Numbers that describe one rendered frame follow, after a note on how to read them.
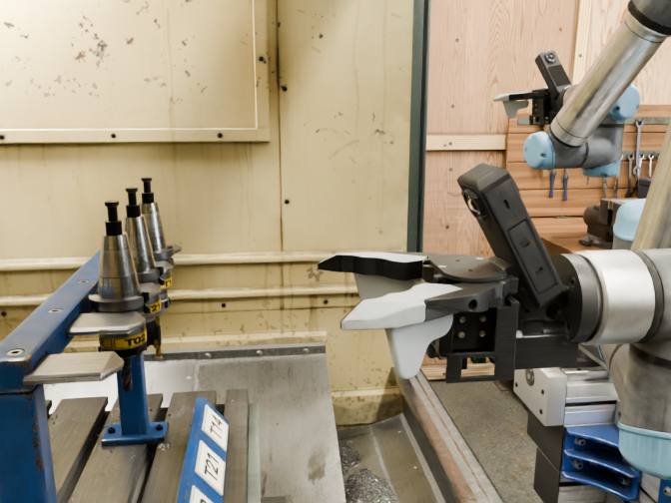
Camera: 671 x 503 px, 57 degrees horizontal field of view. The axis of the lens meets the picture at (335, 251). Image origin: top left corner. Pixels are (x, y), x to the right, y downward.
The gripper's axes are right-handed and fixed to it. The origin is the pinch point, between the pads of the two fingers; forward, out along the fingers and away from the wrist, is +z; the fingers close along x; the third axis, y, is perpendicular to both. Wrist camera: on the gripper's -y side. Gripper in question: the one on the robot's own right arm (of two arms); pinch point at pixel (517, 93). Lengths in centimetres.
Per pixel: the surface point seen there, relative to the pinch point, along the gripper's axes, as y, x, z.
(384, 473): 73, -58, -26
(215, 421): 40, -92, -43
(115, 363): 10, -102, -81
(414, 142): 6.4, -34.3, -8.3
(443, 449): 59, -53, -44
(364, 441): 73, -57, -12
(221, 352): 48, -84, 2
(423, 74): -7.9, -30.7, -8.5
